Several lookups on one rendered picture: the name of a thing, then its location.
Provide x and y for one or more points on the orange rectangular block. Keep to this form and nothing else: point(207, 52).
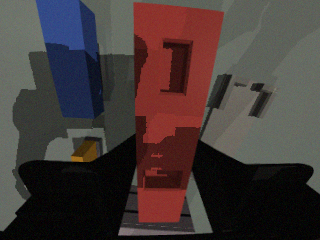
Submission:
point(85, 153)

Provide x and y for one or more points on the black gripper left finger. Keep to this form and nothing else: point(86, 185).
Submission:
point(108, 178)

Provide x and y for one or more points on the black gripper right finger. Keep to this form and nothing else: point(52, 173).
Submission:
point(225, 184)

